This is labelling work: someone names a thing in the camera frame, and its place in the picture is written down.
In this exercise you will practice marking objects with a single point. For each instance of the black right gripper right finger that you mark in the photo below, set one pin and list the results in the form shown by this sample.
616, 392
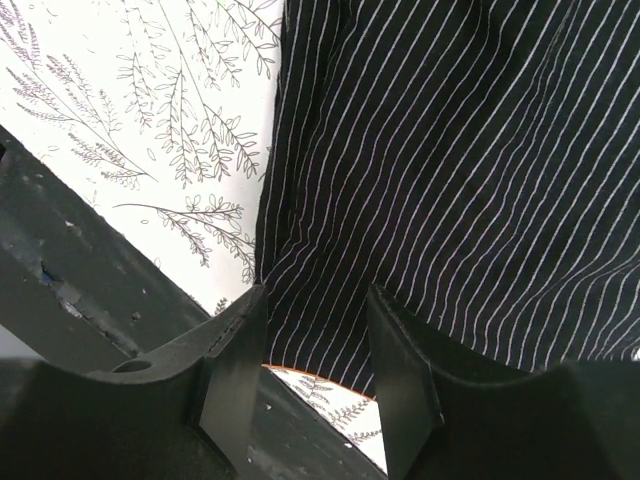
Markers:
448, 412

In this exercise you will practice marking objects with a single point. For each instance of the black pinstriped underwear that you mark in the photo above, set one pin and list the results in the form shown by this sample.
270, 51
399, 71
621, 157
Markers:
477, 159

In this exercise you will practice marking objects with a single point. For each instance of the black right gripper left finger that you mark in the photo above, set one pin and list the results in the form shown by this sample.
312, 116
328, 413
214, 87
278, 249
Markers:
181, 411

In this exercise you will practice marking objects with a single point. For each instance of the floral patterned table mat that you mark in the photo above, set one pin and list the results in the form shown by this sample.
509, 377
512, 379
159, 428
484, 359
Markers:
157, 114

